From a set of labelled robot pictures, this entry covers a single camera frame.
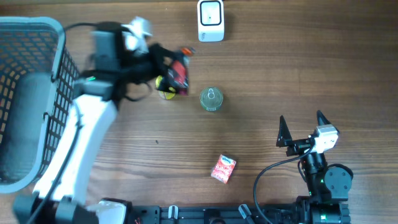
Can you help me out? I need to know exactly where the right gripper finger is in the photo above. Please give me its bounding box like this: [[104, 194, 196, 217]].
[[317, 110, 331, 126], [276, 115, 293, 147]]

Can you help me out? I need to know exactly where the yellow plastic jar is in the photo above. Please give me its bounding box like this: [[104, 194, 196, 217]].
[[155, 76, 176, 100]]

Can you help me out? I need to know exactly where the black snack bag orange sticker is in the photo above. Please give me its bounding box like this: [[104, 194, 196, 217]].
[[156, 47, 195, 95]]

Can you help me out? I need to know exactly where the red tissue packet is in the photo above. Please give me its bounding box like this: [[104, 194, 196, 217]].
[[211, 154, 236, 184]]

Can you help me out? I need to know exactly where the round metal tin can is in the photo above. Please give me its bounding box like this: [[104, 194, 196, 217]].
[[200, 86, 224, 111]]

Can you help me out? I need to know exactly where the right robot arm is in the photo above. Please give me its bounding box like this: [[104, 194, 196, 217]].
[[276, 111, 353, 223]]

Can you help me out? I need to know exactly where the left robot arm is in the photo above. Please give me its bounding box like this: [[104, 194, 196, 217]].
[[13, 22, 186, 223]]

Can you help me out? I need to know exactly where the white barcode scanner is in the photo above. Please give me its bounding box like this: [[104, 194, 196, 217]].
[[197, 0, 224, 42]]

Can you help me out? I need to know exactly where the grey plastic mesh basket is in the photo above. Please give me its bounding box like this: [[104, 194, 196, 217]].
[[1, 17, 79, 194]]

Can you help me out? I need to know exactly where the black right camera cable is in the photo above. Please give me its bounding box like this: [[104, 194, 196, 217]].
[[252, 144, 315, 224]]

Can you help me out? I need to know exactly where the black camera cable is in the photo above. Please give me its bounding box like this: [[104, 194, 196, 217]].
[[26, 21, 103, 224], [252, 144, 315, 224]]

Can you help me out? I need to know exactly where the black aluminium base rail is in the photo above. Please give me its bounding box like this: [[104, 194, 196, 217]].
[[124, 203, 351, 224]]

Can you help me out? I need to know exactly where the black left camera cable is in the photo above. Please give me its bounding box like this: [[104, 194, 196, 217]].
[[26, 21, 103, 224]]

